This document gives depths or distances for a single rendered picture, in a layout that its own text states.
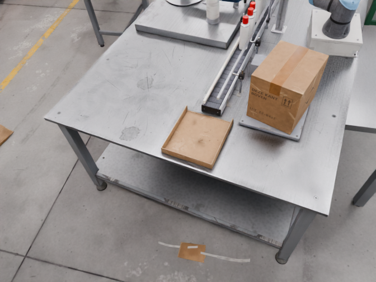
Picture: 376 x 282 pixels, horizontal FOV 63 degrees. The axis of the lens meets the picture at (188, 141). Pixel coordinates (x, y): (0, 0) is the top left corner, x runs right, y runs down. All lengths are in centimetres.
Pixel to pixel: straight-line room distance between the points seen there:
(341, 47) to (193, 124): 101
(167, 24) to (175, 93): 62
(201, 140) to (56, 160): 155
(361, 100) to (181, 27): 118
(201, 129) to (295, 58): 56
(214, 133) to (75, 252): 130
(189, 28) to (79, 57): 181
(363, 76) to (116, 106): 139
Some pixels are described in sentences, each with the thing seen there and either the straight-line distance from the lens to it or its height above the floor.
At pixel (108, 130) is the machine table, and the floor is 83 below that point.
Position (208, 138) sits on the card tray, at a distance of 153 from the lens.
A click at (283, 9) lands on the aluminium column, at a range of 217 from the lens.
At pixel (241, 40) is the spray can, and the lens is 192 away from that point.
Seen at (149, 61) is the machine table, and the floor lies 83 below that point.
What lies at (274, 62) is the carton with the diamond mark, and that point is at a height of 112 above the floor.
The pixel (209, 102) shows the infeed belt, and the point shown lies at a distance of 163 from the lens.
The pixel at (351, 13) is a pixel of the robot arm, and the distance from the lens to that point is 200.
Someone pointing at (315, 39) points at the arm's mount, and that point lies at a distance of 203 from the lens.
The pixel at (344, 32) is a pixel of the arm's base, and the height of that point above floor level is 96.
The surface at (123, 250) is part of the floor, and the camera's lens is 222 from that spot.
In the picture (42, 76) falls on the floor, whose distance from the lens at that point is 363.
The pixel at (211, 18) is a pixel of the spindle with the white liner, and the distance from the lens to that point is 217.
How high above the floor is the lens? 204
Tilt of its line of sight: 52 degrees down
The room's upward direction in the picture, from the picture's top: 6 degrees counter-clockwise
